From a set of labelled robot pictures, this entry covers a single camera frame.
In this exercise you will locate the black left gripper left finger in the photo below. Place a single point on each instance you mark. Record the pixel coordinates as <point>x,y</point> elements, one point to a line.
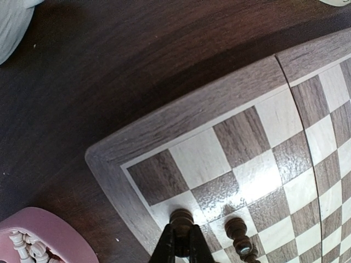
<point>165,249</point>

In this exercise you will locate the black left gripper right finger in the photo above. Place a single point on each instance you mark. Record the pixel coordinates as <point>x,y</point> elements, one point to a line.
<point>199,250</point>

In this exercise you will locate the dark chess piece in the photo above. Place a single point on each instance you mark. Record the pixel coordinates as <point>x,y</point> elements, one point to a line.
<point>236,230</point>
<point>181,220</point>

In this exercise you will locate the wooden chess board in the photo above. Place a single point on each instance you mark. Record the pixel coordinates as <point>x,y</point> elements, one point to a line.
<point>268,143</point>

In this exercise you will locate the pink bowl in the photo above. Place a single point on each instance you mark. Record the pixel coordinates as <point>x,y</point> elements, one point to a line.
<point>57,235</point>

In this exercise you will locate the cream ribbed mug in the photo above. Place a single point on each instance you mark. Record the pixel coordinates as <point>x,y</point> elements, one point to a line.
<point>16,16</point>

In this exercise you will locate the cream cat-ear bowl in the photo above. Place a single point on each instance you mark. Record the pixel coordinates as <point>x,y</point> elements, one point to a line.
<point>336,3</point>

